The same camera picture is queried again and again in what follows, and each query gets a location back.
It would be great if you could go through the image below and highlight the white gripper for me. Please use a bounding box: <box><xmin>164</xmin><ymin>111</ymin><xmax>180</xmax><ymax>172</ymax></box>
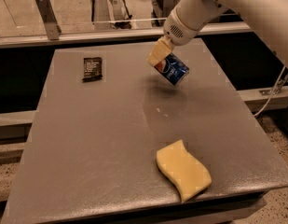
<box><xmin>147</xmin><ymin>4</ymin><xmax>209</xmax><ymax>66</ymax></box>

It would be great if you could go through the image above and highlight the blue pepsi can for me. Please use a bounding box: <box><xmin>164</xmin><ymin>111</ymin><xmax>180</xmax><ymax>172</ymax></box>
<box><xmin>155</xmin><ymin>53</ymin><xmax>189</xmax><ymax>86</ymax></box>

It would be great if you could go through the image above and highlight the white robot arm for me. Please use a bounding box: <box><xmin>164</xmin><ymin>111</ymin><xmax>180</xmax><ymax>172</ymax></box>
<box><xmin>147</xmin><ymin>0</ymin><xmax>288</xmax><ymax>69</ymax></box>

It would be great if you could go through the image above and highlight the black snack packet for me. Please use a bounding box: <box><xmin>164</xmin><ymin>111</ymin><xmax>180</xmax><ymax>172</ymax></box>
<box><xmin>82</xmin><ymin>57</ymin><xmax>103</xmax><ymax>82</ymax></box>

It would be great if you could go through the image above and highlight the yellow wavy sponge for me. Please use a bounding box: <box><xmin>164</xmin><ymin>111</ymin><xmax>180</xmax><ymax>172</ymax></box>
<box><xmin>157</xmin><ymin>140</ymin><xmax>212</xmax><ymax>203</ymax></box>

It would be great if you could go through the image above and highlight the grey metal rail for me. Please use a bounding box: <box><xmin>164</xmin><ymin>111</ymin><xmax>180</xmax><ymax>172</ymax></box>
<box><xmin>0</xmin><ymin>21</ymin><xmax>252</xmax><ymax>49</ymax></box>

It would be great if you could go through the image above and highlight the left metal bracket post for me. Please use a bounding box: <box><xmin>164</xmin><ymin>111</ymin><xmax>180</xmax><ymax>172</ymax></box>
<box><xmin>35</xmin><ymin>0</ymin><xmax>62</xmax><ymax>40</ymax></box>

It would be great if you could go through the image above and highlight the white cable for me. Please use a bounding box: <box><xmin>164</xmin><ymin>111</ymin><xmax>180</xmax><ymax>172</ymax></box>
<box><xmin>254</xmin><ymin>64</ymin><xmax>288</xmax><ymax>119</ymax></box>

